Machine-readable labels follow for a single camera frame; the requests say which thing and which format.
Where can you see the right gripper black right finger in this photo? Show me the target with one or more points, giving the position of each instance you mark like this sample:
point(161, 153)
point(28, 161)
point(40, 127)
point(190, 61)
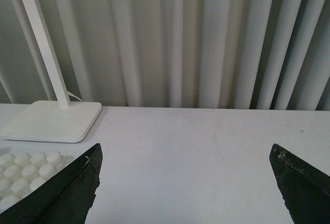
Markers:
point(304, 188)

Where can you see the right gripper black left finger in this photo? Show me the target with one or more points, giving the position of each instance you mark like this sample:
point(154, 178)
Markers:
point(64, 198)

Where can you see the white desk lamp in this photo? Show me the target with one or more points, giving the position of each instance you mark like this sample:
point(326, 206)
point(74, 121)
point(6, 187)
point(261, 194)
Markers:
point(51, 121)

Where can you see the white curtain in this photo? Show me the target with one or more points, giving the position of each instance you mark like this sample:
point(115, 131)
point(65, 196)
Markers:
point(242, 54)

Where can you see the white studded base plate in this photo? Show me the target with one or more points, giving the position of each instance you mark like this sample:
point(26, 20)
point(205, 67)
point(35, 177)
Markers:
point(24, 173)

